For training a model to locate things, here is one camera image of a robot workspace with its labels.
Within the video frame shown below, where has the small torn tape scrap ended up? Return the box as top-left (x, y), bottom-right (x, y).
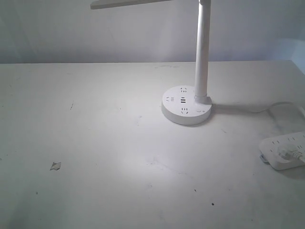
top-left (50, 162), bottom-right (61, 171)

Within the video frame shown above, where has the white power strip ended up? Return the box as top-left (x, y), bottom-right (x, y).
top-left (259, 132), bottom-right (305, 171)

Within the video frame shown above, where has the white power cable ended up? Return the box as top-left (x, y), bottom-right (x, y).
top-left (212, 101), bottom-right (305, 125)

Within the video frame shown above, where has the white round power plug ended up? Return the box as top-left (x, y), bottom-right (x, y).
top-left (276, 144), bottom-right (305, 162)

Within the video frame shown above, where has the white desk lamp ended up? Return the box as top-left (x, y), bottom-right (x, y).
top-left (90, 0), bottom-right (213, 126)

